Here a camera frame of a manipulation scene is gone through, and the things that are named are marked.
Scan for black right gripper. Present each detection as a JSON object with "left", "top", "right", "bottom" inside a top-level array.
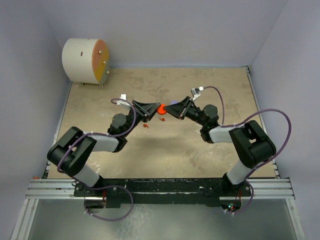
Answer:
[{"left": 163, "top": 96, "right": 207, "bottom": 127}]

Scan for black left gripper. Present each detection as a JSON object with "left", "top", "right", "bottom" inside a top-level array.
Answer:
[{"left": 122, "top": 100, "right": 160, "bottom": 137}]

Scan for purple earbud charging case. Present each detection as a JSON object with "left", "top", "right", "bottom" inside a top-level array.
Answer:
[{"left": 170, "top": 100, "right": 179, "bottom": 105}]

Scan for orange earbud charging case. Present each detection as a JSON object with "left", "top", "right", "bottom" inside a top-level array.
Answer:
[{"left": 156, "top": 104, "right": 167, "bottom": 116}]

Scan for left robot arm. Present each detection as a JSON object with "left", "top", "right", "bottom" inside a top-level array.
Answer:
[{"left": 47, "top": 98, "right": 161, "bottom": 196}]

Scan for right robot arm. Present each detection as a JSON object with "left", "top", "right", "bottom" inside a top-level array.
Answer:
[{"left": 163, "top": 96, "right": 276, "bottom": 196}]

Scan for round tricolour drawer cabinet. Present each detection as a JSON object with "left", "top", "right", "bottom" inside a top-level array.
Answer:
[{"left": 61, "top": 38, "right": 110, "bottom": 88}]

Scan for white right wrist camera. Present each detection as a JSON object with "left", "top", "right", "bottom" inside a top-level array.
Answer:
[{"left": 190, "top": 86, "right": 204, "bottom": 102}]

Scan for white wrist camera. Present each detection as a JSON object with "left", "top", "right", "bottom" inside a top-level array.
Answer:
[
  {"left": 190, "top": 86, "right": 204, "bottom": 102},
  {"left": 116, "top": 94, "right": 131, "bottom": 110}
]

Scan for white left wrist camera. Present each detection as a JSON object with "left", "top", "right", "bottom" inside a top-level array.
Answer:
[{"left": 116, "top": 94, "right": 131, "bottom": 110}]

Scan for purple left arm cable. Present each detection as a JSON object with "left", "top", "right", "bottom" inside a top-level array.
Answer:
[{"left": 56, "top": 97, "right": 137, "bottom": 221}]

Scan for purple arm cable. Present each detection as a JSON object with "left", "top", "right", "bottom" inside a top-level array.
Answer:
[
  {"left": 56, "top": 97, "right": 137, "bottom": 221},
  {"left": 199, "top": 86, "right": 292, "bottom": 215}
]

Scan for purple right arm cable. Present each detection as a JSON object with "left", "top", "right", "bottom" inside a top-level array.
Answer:
[{"left": 199, "top": 86, "right": 292, "bottom": 215}]

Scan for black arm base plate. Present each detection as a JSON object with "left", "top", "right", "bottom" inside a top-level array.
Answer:
[{"left": 72, "top": 177, "right": 252, "bottom": 210}]

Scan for aluminium rail frame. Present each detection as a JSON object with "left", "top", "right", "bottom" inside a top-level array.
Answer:
[{"left": 9, "top": 65, "right": 306, "bottom": 240}]

